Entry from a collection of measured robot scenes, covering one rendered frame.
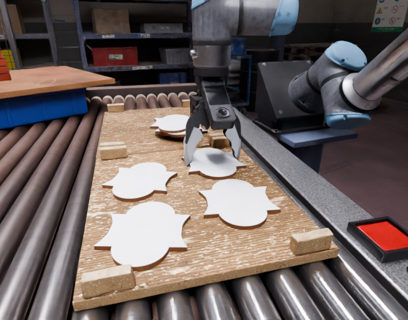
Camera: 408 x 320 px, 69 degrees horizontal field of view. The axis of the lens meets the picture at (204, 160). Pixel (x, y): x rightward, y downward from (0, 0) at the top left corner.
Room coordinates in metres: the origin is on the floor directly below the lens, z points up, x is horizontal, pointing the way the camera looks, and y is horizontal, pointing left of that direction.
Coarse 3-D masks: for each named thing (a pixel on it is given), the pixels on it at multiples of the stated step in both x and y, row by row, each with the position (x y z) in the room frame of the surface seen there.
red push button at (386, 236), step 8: (368, 224) 0.39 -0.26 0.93; (376, 224) 0.39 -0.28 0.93; (384, 224) 0.39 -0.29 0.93; (368, 232) 0.37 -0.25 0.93; (376, 232) 0.37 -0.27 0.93; (384, 232) 0.37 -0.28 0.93; (392, 232) 0.37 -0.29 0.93; (400, 232) 0.37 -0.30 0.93; (376, 240) 0.35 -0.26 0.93; (384, 240) 0.35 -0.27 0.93; (392, 240) 0.35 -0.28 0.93; (400, 240) 0.35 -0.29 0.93; (384, 248) 0.33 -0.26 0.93; (392, 248) 0.33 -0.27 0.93
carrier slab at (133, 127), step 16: (112, 112) 1.02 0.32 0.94; (128, 112) 1.02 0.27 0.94; (144, 112) 1.02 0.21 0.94; (160, 112) 1.02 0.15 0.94; (176, 112) 1.02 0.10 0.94; (112, 128) 0.84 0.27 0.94; (128, 128) 0.84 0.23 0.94; (144, 128) 0.84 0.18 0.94; (208, 128) 0.84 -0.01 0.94; (128, 144) 0.72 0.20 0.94; (144, 144) 0.72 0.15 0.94; (160, 144) 0.72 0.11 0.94; (176, 144) 0.72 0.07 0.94; (208, 144) 0.72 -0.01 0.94
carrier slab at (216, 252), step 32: (96, 160) 0.62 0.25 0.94; (128, 160) 0.62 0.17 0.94; (160, 160) 0.62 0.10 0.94; (96, 192) 0.47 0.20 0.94; (192, 192) 0.47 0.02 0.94; (96, 224) 0.38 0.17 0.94; (192, 224) 0.38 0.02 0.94; (224, 224) 0.38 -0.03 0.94; (288, 224) 0.38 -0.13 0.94; (96, 256) 0.31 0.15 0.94; (192, 256) 0.31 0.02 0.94; (224, 256) 0.31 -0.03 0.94; (256, 256) 0.31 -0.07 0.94; (288, 256) 0.31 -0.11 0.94; (320, 256) 0.31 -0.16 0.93; (160, 288) 0.26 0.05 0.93
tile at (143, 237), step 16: (144, 208) 0.41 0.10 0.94; (160, 208) 0.41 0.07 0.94; (112, 224) 0.37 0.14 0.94; (128, 224) 0.37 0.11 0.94; (144, 224) 0.37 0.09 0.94; (160, 224) 0.37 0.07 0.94; (176, 224) 0.37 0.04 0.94; (112, 240) 0.33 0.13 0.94; (128, 240) 0.33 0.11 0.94; (144, 240) 0.33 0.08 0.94; (160, 240) 0.33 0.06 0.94; (176, 240) 0.33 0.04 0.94; (112, 256) 0.30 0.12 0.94; (128, 256) 0.30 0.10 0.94; (144, 256) 0.30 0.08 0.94; (160, 256) 0.30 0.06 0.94
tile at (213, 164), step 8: (200, 152) 0.64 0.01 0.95; (208, 152) 0.64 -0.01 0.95; (216, 152) 0.64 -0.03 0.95; (224, 152) 0.64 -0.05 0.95; (232, 152) 0.64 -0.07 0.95; (200, 160) 0.60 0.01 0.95; (208, 160) 0.60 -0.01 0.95; (216, 160) 0.60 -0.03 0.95; (224, 160) 0.60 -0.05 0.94; (232, 160) 0.60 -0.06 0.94; (192, 168) 0.56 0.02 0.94; (200, 168) 0.56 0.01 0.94; (208, 168) 0.56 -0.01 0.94; (216, 168) 0.56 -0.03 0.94; (224, 168) 0.56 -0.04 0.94; (232, 168) 0.56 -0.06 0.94; (240, 168) 0.57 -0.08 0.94; (208, 176) 0.53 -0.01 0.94; (216, 176) 0.52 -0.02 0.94; (224, 176) 0.52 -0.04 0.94; (232, 176) 0.53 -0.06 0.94
